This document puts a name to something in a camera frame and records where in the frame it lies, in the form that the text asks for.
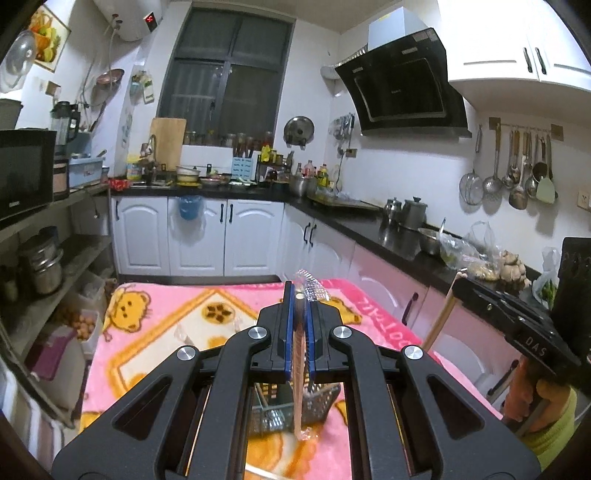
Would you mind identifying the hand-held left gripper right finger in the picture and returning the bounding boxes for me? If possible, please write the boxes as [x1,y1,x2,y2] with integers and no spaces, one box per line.
[305,295,542,480]

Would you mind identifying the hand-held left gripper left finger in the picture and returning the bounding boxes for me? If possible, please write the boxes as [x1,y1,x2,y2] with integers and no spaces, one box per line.
[51,281,296,480]

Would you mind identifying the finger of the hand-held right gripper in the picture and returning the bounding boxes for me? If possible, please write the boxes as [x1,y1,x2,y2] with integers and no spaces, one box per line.
[452,276,556,334]

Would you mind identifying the wooden chopstick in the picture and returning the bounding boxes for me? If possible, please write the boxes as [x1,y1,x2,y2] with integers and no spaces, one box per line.
[422,271,466,352]

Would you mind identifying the dark green perforated utensil basket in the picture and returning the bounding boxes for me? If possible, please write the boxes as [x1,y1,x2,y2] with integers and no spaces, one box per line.
[249,382,343,438]

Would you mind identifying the plastic-wrapped wooden chopsticks pair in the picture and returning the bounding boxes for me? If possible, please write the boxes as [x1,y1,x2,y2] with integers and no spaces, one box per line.
[291,268,331,441]

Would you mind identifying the bag of green vegetables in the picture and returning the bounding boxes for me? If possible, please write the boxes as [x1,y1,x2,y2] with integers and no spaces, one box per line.
[531,247,561,310]

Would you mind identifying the ginger roots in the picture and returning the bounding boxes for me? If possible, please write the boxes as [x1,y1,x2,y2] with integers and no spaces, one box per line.
[500,250,527,291]

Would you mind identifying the clear plastic bag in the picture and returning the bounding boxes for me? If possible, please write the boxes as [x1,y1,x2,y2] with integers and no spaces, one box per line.
[438,222,503,280]

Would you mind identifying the steel bowl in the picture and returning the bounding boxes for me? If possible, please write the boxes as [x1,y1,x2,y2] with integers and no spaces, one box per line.
[418,226,448,256]

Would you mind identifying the hanging metal ladle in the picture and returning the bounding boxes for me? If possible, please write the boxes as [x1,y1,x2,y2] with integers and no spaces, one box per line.
[508,131,529,210]

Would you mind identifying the hanging metal strainer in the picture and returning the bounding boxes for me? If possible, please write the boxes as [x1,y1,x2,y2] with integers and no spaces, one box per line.
[458,124,484,207]

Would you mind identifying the large steel kettle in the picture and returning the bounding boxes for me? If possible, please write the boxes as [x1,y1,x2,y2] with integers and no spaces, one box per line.
[401,196,428,230]

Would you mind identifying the green spatula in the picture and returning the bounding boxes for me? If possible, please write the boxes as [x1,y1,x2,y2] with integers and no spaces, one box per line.
[536,134,558,205]

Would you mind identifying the pink printed blanket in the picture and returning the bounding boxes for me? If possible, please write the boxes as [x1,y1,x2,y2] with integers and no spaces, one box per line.
[81,278,504,480]

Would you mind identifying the steel stock pot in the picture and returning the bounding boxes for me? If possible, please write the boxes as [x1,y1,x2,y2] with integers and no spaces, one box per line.
[288,174,319,199]

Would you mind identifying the blue plastic bag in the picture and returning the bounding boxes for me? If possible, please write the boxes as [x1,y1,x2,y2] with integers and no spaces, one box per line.
[178,196,204,220]

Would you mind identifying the blue knife block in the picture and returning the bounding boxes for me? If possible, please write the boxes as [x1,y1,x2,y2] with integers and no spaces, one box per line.
[232,157,256,183]

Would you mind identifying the steel pot lid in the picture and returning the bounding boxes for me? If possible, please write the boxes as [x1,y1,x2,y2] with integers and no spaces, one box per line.
[283,116,315,151]

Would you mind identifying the box of eggs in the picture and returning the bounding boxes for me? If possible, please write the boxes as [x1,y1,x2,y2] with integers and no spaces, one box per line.
[55,308,101,352]

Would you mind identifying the wooden cutting board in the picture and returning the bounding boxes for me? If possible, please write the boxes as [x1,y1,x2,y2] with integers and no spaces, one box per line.
[150,117,188,171]

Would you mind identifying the black range hood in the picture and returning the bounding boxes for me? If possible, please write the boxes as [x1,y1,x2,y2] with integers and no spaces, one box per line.
[335,7,472,139]

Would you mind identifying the purple plastic box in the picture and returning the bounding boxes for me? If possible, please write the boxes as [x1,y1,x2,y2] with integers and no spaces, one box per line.
[25,323,77,381]

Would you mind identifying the metal shelf rack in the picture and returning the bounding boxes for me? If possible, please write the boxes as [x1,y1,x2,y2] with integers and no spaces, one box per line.
[0,182,116,430]

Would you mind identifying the stacked steel pots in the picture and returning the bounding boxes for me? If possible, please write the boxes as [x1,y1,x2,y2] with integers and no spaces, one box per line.
[18,233,65,296]

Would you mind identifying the dark kitchen window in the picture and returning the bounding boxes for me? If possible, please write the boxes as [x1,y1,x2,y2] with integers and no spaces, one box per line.
[157,7,296,146]

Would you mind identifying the light blue plastic box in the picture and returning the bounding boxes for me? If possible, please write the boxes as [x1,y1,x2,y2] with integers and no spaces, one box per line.
[68,156,105,189]

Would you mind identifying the white upper cabinet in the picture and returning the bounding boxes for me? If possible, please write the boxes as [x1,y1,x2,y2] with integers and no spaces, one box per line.
[436,0,591,93]

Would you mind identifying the white plastic drawer tower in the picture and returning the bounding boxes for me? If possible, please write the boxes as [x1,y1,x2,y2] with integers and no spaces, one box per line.
[0,355,81,467]

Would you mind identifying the black blender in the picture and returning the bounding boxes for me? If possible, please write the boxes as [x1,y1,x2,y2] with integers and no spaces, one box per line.
[50,100,80,145]

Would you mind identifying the copper pan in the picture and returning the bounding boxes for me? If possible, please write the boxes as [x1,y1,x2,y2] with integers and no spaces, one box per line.
[95,68,125,108]

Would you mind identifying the black microwave oven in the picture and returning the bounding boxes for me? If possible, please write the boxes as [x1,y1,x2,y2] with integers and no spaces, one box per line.
[0,129,58,223]

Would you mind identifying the white water heater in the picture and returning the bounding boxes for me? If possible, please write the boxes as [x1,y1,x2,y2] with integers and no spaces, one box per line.
[92,0,165,42]

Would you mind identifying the glass pot lid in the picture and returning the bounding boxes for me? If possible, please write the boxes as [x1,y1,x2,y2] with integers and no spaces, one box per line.
[0,30,38,93]

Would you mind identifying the wall utensil rail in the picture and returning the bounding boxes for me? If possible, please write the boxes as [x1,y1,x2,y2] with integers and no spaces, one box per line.
[488,117,565,141]

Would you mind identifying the fruit wall poster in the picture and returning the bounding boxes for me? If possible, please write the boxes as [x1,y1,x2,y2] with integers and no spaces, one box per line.
[28,4,72,73]

